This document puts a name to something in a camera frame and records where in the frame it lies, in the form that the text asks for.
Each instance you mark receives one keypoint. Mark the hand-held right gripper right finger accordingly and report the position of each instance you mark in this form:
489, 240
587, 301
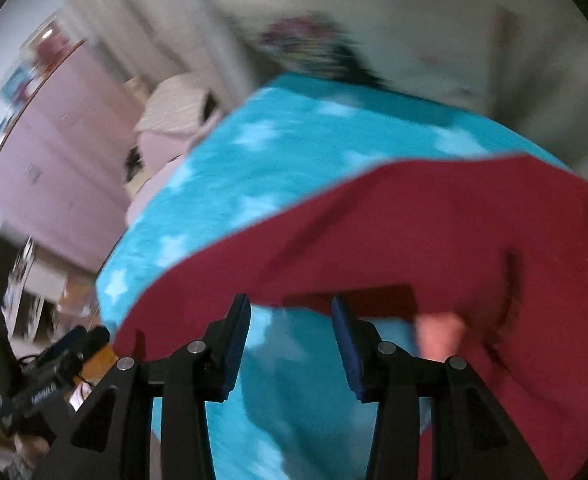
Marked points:
345, 340

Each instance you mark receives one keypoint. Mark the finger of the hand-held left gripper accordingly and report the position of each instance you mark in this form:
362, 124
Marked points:
96, 337

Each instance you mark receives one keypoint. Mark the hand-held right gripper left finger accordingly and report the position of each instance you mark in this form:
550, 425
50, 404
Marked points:
235, 330

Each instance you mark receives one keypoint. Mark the dark red garment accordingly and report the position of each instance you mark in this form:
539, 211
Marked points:
424, 235

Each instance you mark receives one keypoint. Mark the turquoise star printed blanket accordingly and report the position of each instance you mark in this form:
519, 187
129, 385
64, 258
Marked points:
254, 170

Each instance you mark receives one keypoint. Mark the pink dotted cushion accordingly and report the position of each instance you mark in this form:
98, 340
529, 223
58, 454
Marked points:
149, 185

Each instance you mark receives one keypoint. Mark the pink cabinet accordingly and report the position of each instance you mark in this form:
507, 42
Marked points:
64, 150

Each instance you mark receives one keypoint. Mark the cream floral pillow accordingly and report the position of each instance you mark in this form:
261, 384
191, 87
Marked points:
299, 42

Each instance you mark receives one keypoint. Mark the cream sofa cover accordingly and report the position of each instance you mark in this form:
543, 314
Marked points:
424, 20

